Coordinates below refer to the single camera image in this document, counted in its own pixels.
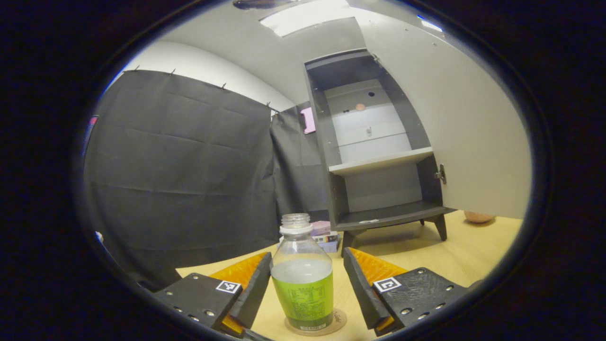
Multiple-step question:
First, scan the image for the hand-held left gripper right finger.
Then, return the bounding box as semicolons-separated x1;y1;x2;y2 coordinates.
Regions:
343;247;469;338

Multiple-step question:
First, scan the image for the pale pink round object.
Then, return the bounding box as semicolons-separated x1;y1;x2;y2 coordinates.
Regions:
463;210;497;224

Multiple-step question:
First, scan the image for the round brown coaster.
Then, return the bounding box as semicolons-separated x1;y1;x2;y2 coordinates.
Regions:
284;307;348;337

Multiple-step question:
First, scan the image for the ceiling light panel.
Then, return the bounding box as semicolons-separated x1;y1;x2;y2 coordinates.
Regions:
416;14;444;33
259;0;366;38

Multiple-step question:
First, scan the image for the green label bottle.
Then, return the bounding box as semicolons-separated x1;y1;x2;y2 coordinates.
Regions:
269;213;335;332

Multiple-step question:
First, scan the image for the white cabinet shelf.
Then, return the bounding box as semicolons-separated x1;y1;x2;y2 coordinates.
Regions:
328;146;434;177

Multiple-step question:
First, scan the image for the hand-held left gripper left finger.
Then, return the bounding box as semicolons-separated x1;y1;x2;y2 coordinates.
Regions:
152;252;275;340

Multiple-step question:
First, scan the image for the black backdrop cloth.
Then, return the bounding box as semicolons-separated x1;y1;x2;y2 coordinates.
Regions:
83;70;330;290

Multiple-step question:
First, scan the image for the light grey cabinet door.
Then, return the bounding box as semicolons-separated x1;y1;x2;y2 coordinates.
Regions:
347;0;532;220

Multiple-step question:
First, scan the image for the blue printed box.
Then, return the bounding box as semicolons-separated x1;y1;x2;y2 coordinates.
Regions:
312;232;341;253

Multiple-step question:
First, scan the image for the dark grey cabinet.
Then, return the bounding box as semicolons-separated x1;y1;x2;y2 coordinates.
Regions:
304;48;456;245

